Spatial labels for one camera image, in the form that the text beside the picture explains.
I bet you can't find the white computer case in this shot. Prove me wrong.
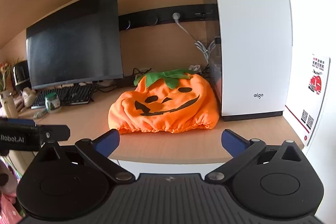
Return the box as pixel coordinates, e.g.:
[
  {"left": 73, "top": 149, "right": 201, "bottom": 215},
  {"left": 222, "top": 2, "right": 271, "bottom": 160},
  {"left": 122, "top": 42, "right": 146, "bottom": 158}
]
[{"left": 202, "top": 0, "right": 293, "bottom": 122}]

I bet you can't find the black kitchen appliance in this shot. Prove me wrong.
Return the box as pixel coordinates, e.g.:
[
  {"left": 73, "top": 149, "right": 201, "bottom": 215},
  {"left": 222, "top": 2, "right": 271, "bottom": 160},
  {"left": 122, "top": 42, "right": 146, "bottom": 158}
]
[{"left": 12, "top": 60, "right": 30, "bottom": 93}]

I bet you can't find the white power cable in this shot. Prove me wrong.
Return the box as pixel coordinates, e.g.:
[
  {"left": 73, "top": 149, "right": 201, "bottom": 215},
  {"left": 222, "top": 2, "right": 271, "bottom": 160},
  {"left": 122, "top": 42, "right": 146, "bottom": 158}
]
[{"left": 172, "top": 12, "right": 218, "bottom": 62}]

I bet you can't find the wall poster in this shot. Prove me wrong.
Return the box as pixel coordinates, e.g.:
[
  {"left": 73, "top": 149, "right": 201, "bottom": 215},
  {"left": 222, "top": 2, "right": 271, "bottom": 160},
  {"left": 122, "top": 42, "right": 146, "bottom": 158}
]
[{"left": 285, "top": 53, "right": 331, "bottom": 147}]

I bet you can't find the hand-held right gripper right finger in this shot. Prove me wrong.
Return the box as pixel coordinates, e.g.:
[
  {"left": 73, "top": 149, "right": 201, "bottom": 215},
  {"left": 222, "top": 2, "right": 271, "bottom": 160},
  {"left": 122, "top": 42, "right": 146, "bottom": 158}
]
[{"left": 205, "top": 129, "right": 305, "bottom": 184}]

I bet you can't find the pink patterned cloth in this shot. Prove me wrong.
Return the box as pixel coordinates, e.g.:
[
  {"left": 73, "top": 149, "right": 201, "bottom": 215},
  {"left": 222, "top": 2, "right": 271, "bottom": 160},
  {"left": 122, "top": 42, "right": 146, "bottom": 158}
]
[{"left": 0, "top": 156, "right": 24, "bottom": 224}]

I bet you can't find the glass jar with green lid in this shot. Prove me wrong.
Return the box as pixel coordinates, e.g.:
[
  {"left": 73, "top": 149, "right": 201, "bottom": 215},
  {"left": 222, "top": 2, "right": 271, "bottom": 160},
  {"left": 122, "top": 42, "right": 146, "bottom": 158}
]
[{"left": 45, "top": 93, "right": 63, "bottom": 114}]

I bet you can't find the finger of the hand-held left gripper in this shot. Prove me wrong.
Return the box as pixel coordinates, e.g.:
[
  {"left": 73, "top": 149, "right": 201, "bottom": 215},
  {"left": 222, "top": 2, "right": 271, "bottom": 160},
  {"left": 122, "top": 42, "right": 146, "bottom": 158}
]
[{"left": 0, "top": 118, "right": 71, "bottom": 142}]

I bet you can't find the black keyboard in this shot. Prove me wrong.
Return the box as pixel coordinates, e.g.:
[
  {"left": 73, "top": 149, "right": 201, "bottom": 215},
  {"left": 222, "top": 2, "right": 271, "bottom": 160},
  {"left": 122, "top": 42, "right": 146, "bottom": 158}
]
[{"left": 31, "top": 83, "right": 97, "bottom": 109}]

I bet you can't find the vase with flowers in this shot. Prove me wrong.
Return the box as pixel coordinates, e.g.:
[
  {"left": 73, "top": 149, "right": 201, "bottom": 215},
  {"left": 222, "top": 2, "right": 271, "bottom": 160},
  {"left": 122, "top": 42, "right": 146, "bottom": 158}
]
[{"left": 0, "top": 57, "right": 20, "bottom": 118}]

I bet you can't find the bundle of black cables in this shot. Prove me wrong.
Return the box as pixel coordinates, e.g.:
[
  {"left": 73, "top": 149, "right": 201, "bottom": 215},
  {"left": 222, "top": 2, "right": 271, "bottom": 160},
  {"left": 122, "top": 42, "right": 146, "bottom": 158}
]
[{"left": 97, "top": 68, "right": 150, "bottom": 89}]

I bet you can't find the orange pumpkin costume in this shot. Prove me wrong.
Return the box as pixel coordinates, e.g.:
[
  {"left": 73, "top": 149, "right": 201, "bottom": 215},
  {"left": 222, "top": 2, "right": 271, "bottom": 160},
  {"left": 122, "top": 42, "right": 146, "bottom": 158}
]
[{"left": 108, "top": 69, "right": 220, "bottom": 134}]

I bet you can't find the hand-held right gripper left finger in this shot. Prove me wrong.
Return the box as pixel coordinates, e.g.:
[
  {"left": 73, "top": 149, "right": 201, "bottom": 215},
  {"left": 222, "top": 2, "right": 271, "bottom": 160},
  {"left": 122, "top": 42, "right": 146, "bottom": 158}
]
[{"left": 32, "top": 129, "right": 133, "bottom": 184}]

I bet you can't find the black computer monitor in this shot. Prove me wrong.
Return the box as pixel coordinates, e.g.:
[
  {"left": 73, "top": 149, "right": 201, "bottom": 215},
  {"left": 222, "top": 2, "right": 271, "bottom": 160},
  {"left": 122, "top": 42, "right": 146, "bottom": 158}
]
[{"left": 26, "top": 0, "right": 124, "bottom": 90}]

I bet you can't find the black wall power strip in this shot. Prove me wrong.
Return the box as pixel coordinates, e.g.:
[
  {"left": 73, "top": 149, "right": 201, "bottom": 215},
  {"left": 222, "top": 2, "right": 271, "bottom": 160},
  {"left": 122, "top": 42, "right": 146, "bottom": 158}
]
[{"left": 118, "top": 4, "right": 218, "bottom": 31}]

